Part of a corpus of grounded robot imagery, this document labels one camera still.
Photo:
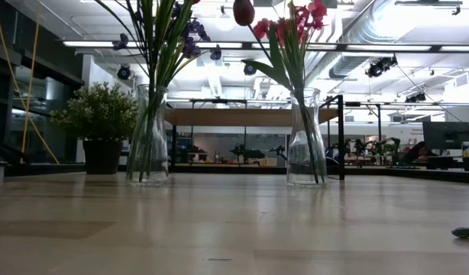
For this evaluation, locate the wooden shelf black metal legs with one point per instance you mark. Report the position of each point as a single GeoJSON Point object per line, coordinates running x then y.
{"type": "Point", "coordinates": [238, 117]}

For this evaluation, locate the red artificial flower bunch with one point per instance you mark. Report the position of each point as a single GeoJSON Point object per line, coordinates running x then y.
{"type": "Point", "coordinates": [314, 9]}
{"type": "Point", "coordinates": [465, 232]}

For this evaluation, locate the black track light cluster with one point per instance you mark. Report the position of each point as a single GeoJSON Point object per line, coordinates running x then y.
{"type": "Point", "coordinates": [380, 66]}

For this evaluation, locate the white globe ceiling lamp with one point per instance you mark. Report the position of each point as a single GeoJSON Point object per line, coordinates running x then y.
{"type": "Point", "coordinates": [224, 21]}

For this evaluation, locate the silver ceiling air duct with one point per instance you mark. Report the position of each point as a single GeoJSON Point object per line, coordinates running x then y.
{"type": "Point", "coordinates": [372, 23]}

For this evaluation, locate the purple artificial flower bunch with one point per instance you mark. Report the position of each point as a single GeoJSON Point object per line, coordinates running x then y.
{"type": "Point", "coordinates": [190, 49]}

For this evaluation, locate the background black robot arm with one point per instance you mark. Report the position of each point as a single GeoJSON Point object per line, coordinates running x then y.
{"type": "Point", "coordinates": [250, 153]}

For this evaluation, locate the long ceiling light strip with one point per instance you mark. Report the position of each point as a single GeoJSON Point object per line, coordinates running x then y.
{"type": "Point", "coordinates": [234, 44]}

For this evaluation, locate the person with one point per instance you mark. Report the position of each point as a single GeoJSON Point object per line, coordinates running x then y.
{"type": "Point", "coordinates": [416, 153]}

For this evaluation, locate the blue artificial flower bunch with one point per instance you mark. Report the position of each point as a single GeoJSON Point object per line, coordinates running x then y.
{"type": "Point", "coordinates": [146, 153]}

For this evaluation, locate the clear glass vase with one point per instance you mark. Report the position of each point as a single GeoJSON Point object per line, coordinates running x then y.
{"type": "Point", "coordinates": [148, 153]}
{"type": "Point", "coordinates": [307, 153]}

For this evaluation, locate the green potted plant black pot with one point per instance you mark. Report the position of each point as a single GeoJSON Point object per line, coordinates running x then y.
{"type": "Point", "coordinates": [99, 114]}

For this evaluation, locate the maroon tulip green stem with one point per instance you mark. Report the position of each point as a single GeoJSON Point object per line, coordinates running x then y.
{"type": "Point", "coordinates": [244, 11]}

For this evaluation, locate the black ceiling spotlight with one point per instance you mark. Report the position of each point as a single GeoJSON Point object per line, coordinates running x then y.
{"type": "Point", "coordinates": [123, 72]}
{"type": "Point", "coordinates": [250, 68]}

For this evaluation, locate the black computer monitor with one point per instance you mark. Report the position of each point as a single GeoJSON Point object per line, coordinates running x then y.
{"type": "Point", "coordinates": [446, 134]}

